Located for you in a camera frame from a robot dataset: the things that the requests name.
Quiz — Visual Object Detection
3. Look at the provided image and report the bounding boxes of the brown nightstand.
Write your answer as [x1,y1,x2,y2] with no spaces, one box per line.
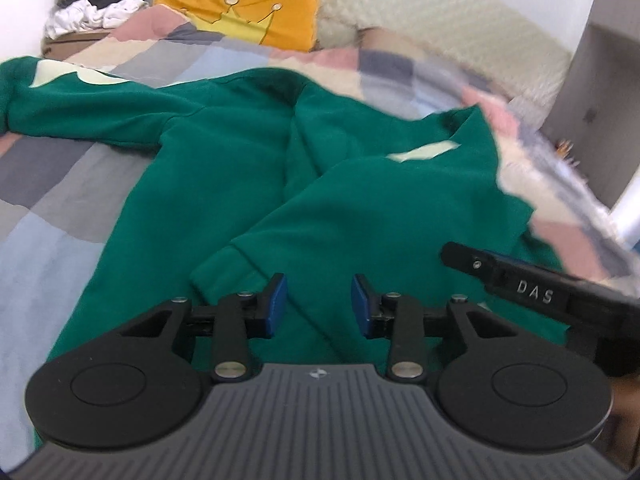
[41,30,113,58]

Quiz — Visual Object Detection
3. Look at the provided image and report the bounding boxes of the yellow crown pillow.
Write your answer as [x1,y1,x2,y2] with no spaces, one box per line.
[152,0,323,53]

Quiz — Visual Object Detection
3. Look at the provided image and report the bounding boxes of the cream padded headboard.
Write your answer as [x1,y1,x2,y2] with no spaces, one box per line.
[177,0,573,126]

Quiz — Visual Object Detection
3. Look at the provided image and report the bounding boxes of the green sweatshirt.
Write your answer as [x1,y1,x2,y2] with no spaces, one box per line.
[0,56,571,366]

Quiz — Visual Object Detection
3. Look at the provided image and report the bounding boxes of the small colourful figurines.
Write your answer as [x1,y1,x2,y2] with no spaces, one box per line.
[555,137,581,166]

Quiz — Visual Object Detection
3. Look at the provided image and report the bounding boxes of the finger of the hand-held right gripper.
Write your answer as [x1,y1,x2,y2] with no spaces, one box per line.
[441,241,498,288]

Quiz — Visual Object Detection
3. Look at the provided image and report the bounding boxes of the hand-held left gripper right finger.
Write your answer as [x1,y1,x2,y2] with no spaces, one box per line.
[351,273,516,385]

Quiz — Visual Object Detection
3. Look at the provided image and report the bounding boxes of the white crumpled cloth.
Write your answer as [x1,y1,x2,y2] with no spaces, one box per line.
[44,0,150,38]

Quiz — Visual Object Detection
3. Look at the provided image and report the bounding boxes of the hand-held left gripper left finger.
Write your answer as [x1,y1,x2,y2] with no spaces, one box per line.
[120,273,288,385]

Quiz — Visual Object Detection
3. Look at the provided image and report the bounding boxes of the patchwork quilt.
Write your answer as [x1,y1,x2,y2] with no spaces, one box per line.
[0,10,632,461]

